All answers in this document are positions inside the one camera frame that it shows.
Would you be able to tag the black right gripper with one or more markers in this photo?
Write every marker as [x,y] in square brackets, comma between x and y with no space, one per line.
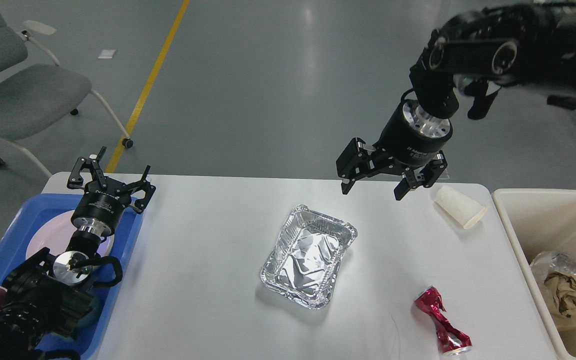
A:
[412,138]

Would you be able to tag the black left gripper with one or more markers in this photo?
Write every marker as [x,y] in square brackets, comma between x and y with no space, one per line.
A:
[99,210]

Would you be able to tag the pink plate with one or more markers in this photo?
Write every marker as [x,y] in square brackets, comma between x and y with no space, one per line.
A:
[50,237]

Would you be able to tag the aluminium foil tray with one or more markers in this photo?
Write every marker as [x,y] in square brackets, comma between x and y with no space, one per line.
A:
[304,263]

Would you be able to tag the foil and plastic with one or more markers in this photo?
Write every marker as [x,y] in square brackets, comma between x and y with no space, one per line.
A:
[547,262]

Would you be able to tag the crushed red can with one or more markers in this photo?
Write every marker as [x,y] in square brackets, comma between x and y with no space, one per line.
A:
[451,341]

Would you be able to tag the brown paper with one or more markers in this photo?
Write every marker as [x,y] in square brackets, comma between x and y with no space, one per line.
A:
[561,293]

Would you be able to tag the brown paper bag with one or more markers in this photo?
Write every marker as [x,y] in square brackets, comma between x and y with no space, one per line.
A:
[564,322]

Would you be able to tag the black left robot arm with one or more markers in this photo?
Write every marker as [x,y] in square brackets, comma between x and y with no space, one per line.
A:
[52,293]

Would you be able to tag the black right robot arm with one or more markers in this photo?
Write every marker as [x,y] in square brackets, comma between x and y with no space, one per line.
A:
[477,53]

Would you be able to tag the clear floor socket cover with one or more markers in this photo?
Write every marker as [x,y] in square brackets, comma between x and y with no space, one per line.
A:
[445,174]

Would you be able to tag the blue plastic tray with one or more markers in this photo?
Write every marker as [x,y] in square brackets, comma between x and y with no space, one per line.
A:
[31,216]

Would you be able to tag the white foam container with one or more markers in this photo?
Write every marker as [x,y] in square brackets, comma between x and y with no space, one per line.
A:
[462,208]

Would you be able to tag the white paper scrap on floor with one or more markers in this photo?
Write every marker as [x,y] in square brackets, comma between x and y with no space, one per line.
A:
[107,54]

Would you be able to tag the grey office chair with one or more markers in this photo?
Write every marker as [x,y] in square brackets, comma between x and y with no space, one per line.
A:
[36,97]

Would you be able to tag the beige plastic bin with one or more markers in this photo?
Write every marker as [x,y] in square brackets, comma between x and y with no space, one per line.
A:
[538,220]

